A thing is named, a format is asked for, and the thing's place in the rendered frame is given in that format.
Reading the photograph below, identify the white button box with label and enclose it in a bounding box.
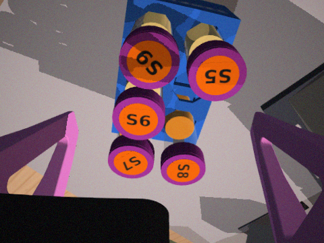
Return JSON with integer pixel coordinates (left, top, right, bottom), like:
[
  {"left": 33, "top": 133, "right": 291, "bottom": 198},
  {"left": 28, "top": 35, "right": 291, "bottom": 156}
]
[{"left": 238, "top": 202, "right": 309, "bottom": 243}]

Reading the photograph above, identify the blue tube rack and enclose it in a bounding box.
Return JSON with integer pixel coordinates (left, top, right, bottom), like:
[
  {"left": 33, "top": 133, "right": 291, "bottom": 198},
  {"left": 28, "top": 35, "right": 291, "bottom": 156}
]
[{"left": 121, "top": 0, "right": 241, "bottom": 137}]

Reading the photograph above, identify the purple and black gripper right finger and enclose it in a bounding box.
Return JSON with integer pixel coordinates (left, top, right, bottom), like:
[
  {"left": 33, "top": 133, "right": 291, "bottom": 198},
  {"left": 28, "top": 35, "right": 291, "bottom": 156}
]
[{"left": 250, "top": 112, "right": 324, "bottom": 243}]

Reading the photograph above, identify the grey flat mat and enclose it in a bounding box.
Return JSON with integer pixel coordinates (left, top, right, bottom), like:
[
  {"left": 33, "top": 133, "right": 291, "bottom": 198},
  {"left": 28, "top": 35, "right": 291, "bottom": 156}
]
[{"left": 0, "top": 0, "right": 324, "bottom": 243}]

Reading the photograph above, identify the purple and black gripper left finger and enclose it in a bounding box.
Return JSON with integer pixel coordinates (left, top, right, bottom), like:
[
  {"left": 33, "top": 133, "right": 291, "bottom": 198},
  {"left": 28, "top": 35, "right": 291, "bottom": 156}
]
[{"left": 0, "top": 111, "right": 79, "bottom": 196}]

